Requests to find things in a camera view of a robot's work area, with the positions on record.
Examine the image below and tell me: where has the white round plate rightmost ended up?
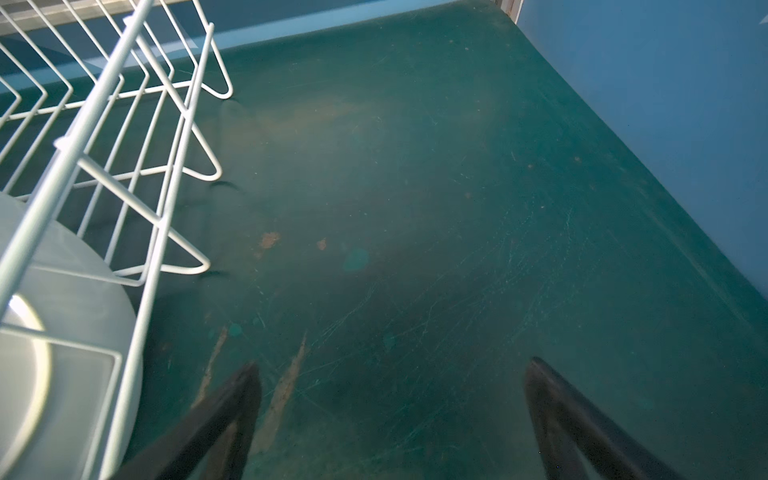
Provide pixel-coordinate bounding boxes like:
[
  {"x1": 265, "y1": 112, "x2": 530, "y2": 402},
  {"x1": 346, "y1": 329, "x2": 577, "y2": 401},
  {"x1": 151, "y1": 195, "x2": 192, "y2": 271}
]
[{"x1": 1, "y1": 221, "x2": 136, "y2": 479}]

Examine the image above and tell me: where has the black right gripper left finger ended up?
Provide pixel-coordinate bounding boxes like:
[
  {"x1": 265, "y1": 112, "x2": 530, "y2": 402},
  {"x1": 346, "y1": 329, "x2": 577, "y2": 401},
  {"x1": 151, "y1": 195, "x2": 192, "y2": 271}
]
[{"x1": 112, "y1": 362, "x2": 262, "y2": 479}]

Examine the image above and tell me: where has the white wire dish rack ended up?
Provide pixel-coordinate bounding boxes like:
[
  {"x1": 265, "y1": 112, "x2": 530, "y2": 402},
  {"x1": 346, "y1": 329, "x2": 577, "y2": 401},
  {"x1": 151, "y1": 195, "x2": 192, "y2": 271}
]
[{"x1": 1, "y1": 1, "x2": 233, "y2": 479}]

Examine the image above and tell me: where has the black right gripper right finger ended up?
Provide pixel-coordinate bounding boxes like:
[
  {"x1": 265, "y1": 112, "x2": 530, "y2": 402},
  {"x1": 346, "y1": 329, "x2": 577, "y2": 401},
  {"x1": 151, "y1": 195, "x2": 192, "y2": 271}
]
[{"x1": 524, "y1": 357, "x2": 682, "y2": 479}]

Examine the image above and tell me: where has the aluminium frame back bar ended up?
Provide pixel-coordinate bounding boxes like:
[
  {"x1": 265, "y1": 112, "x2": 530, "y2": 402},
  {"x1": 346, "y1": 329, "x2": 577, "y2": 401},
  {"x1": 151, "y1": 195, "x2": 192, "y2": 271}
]
[{"x1": 0, "y1": 0, "x2": 187, "y2": 36}]

